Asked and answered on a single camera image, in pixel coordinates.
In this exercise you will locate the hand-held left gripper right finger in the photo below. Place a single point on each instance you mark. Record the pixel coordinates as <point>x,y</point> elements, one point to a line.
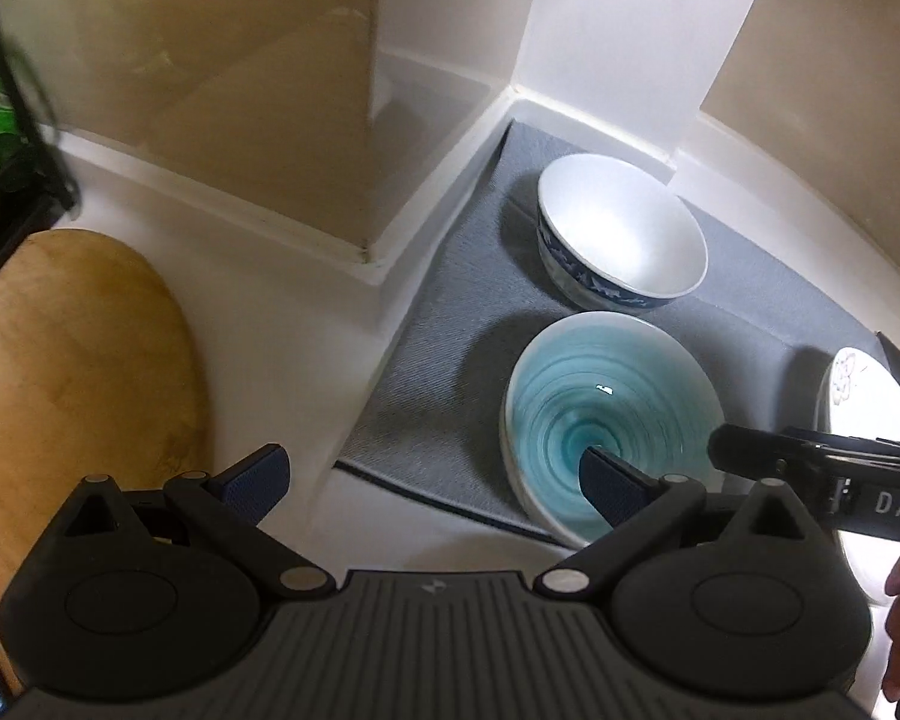
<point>607,491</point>

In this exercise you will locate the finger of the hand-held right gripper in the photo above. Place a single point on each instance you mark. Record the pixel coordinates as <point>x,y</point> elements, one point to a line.
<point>746,451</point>
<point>870,433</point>

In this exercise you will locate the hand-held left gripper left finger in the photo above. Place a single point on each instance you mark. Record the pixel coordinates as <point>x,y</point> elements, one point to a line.
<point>259,480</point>

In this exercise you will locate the small white floral square plate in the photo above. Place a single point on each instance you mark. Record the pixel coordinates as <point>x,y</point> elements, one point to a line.
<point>862,397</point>

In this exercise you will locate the teal swirl bowl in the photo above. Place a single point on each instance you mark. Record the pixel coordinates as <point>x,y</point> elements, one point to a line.
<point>607,390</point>

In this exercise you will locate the white bowl blue pattern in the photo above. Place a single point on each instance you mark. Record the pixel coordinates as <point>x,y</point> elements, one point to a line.
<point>630,232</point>

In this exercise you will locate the wooden cutting board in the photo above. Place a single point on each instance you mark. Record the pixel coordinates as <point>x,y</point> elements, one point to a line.
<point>82,390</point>

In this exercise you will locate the grey drying mat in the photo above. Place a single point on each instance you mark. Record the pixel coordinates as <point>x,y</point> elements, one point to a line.
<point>450,360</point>

